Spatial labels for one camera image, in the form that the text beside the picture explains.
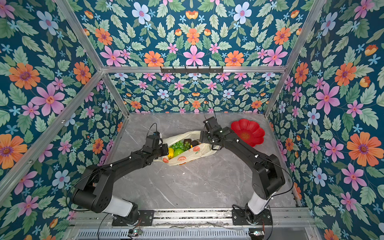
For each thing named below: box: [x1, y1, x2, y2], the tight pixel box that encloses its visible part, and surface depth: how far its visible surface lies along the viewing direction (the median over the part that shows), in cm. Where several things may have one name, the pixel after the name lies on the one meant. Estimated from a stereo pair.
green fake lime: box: [173, 148, 184, 157], surface depth 92 cm
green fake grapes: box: [171, 140, 191, 151], surface depth 98 cm
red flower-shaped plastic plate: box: [230, 118, 266, 147], surface depth 110 cm
